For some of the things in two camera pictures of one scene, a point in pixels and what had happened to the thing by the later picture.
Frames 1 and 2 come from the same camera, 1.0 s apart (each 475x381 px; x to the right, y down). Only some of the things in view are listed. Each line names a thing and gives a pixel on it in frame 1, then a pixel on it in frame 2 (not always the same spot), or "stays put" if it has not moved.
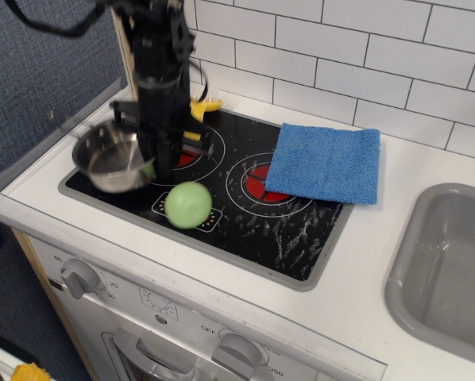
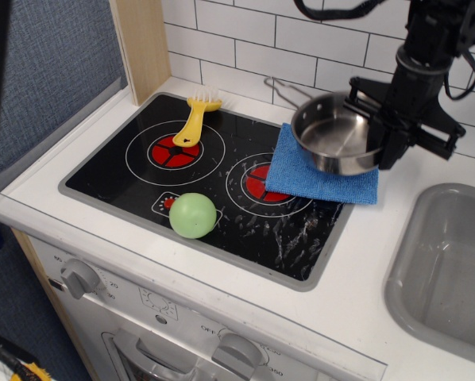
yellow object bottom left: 30,372 stays put
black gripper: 163,85 -> 408,108
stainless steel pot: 111,154 -> 332,133
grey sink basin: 438,278 stays put
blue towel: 330,163 stays put
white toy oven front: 125,328 stays put
